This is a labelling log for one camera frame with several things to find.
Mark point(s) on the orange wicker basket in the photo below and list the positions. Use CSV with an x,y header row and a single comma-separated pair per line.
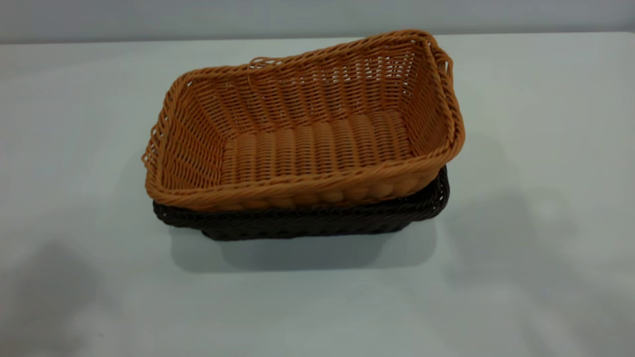
x,y
307,148

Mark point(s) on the black wicker basket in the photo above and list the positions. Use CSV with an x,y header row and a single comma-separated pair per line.
x,y
297,225

